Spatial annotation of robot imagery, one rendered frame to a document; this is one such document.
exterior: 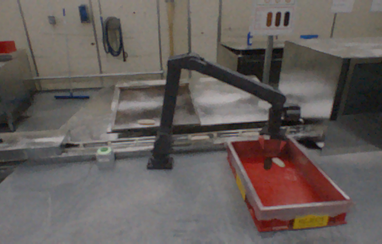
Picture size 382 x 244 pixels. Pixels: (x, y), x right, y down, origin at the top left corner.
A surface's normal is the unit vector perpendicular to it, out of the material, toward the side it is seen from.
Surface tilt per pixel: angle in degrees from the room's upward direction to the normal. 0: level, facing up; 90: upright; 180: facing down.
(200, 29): 90
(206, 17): 90
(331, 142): 90
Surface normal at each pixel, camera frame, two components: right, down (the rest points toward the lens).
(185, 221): -0.02, -0.91
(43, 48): 0.14, 0.35
